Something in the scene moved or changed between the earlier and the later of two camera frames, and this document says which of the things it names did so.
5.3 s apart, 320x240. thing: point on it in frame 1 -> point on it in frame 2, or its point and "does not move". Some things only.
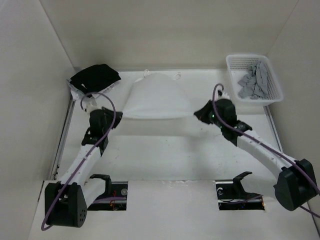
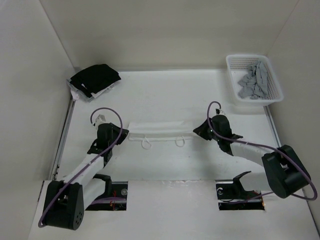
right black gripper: x=201 y=114 -> x=201 y=130
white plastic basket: x=253 y=81 does not move
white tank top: x=157 y=97 -> x=147 y=131
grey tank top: x=255 y=85 does not move
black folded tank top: x=94 y=76 does not move
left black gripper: x=109 y=112 -> x=123 y=135
